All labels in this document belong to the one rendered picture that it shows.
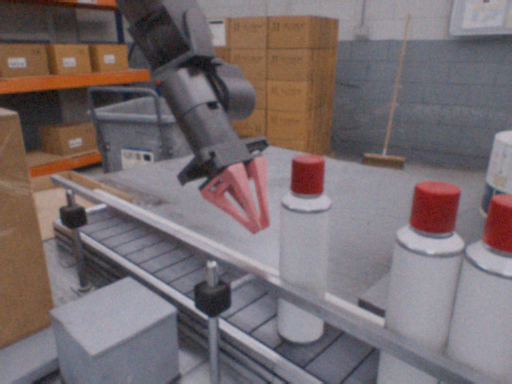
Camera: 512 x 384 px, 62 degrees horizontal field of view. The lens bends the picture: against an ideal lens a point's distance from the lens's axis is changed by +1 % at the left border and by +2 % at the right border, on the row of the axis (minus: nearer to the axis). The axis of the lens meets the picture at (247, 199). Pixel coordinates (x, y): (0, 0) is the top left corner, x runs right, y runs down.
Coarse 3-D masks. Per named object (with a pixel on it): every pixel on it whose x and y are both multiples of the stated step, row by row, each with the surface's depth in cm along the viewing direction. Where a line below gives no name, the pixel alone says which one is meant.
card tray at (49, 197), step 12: (36, 180) 107; (48, 180) 109; (72, 180) 113; (84, 180) 108; (36, 192) 107; (48, 192) 107; (60, 192) 107; (108, 192) 100; (120, 192) 96; (36, 204) 99; (48, 204) 99; (60, 204) 99; (84, 204) 99; (132, 204) 94; (48, 216) 92; (48, 228) 86
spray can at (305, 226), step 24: (312, 168) 40; (312, 192) 41; (288, 216) 42; (312, 216) 41; (288, 240) 42; (312, 240) 42; (288, 264) 43; (312, 264) 42; (312, 288) 43; (288, 312) 45; (288, 336) 46; (312, 336) 46
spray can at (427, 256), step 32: (416, 192) 33; (448, 192) 32; (416, 224) 33; (448, 224) 32; (416, 256) 33; (448, 256) 32; (416, 288) 34; (448, 288) 33; (416, 320) 34; (448, 320) 35; (384, 352) 38
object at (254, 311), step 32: (96, 224) 77; (128, 224) 77; (128, 256) 65; (160, 256) 65; (192, 256) 65; (192, 288) 57; (256, 288) 57; (224, 320) 51; (256, 320) 50; (288, 352) 45; (320, 352) 45; (352, 352) 45
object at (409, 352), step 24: (120, 216) 62; (144, 216) 59; (168, 240) 55; (192, 240) 52; (240, 264) 46; (264, 288) 44; (288, 288) 42; (312, 312) 40; (336, 312) 38; (360, 336) 37; (384, 336) 35; (408, 360) 34; (432, 360) 32
